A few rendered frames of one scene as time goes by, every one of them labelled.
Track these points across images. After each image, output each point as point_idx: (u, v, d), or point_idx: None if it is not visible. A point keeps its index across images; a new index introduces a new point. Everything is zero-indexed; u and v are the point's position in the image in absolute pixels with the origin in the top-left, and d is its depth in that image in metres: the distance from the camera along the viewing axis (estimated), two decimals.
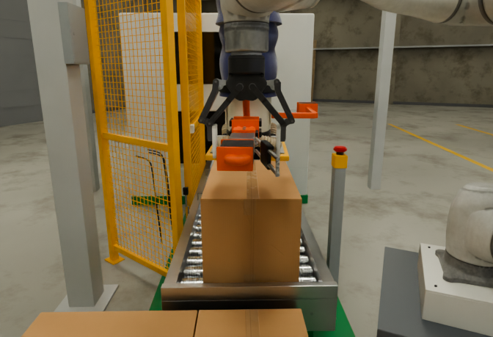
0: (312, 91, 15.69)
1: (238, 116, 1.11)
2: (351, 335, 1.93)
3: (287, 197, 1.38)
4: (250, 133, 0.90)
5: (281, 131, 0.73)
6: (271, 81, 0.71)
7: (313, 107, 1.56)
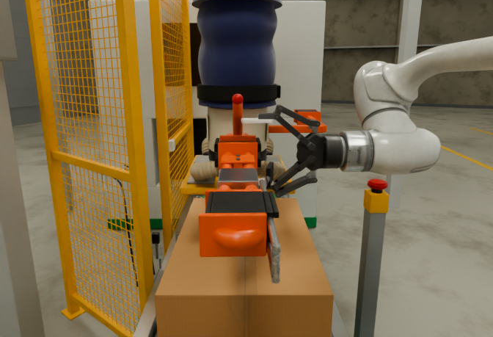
0: None
1: (227, 135, 0.79)
2: None
3: (307, 289, 0.79)
4: (249, 168, 0.57)
5: (268, 117, 0.74)
6: (315, 128, 0.75)
7: (315, 116, 1.26)
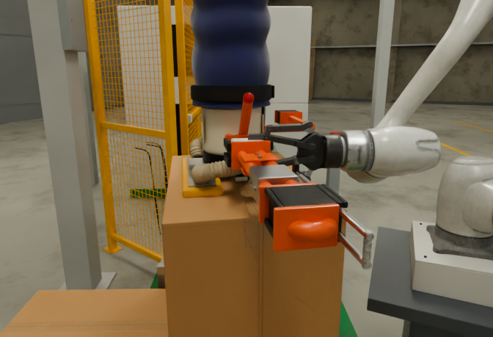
0: (312, 89, 15.71)
1: (233, 135, 0.78)
2: (347, 319, 1.95)
3: None
4: (279, 165, 0.58)
5: (258, 137, 0.75)
6: (311, 128, 0.75)
7: (298, 116, 1.29)
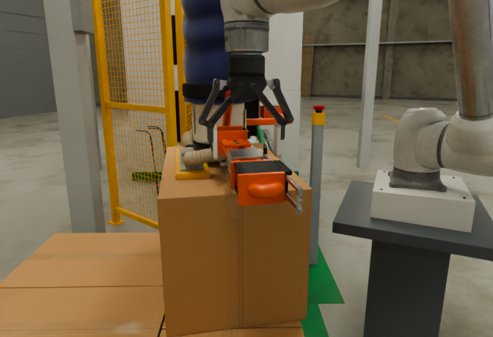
0: (310, 87, 15.91)
1: (218, 126, 0.93)
2: (330, 276, 2.15)
3: (290, 187, 0.92)
4: (251, 148, 0.73)
5: (280, 129, 0.75)
6: (271, 81, 0.72)
7: (279, 111, 1.44)
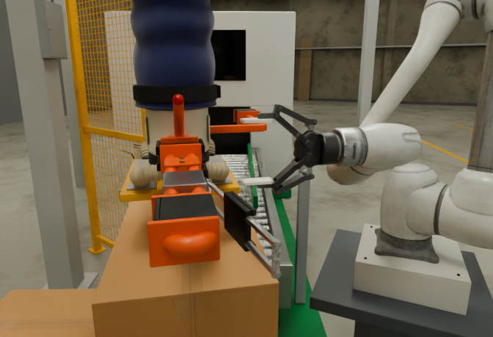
0: (308, 90, 15.78)
1: (168, 137, 0.76)
2: (318, 318, 2.02)
3: (253, 280, 0.79)
4: (195, 170, 0.56)
5: (267, 117, 0.75)
6: (312, 125, 0.77)
7: (255, 115, 1.27)
